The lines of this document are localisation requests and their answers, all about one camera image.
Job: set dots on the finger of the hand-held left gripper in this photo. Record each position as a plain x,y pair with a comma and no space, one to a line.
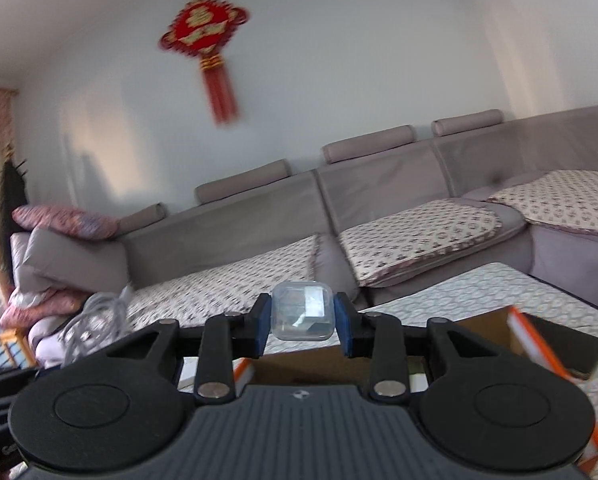
6,377

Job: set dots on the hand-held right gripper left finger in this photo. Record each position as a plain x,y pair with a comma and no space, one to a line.
260,327

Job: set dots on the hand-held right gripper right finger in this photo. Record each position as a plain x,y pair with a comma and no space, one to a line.
344,330

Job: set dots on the clear plastic case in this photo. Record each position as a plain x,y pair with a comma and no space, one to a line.
303,316

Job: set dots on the cardboard box with orange rim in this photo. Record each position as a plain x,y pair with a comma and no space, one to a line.
306,362

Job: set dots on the desktop with patterned tablecloth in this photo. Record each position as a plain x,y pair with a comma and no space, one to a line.
479,290

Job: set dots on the long patterned seat mat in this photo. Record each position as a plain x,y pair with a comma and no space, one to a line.
219,285

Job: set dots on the pink patterned pillow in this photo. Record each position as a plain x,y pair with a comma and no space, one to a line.
34,305
64,221

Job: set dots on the square patterned seat mat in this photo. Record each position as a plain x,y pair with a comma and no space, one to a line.
419,237

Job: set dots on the grey sectional sofa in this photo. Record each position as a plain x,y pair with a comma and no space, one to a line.
389,180

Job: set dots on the dark coat on rack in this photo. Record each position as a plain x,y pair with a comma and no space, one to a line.
13,187

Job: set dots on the corner patterned seat mat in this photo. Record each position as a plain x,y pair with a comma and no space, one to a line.
564,200

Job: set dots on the red knot wall ornament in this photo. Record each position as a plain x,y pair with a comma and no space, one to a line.
204,27

